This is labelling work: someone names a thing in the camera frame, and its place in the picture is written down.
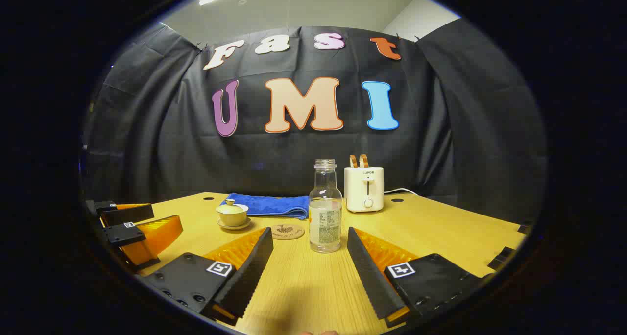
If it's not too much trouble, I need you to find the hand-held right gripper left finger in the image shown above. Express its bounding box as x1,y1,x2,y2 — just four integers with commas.
142,226,275,326

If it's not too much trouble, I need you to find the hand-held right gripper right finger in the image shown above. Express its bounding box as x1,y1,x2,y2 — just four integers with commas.
346,226,495,328

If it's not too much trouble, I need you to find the round cork coaster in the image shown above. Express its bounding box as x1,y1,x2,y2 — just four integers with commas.
271,224,305,240

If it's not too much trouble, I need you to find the beige ceramic teacup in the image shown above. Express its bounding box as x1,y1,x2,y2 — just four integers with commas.
219,210,248,227

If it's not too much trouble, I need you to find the clear glass water bottle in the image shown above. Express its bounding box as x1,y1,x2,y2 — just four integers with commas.
308,159,343,253

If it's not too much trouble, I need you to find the beige ceramic saucer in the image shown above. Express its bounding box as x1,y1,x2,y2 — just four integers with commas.
217,217,252,231

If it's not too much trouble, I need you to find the blue folded towel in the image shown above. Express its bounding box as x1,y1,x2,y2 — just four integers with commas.
221,193,310,220

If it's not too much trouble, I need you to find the cream white toaster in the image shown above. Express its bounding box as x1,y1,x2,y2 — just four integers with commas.
343,166,385,213

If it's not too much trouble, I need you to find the black backdrop cloth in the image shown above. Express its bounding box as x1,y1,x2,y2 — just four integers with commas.
81,18,548,223

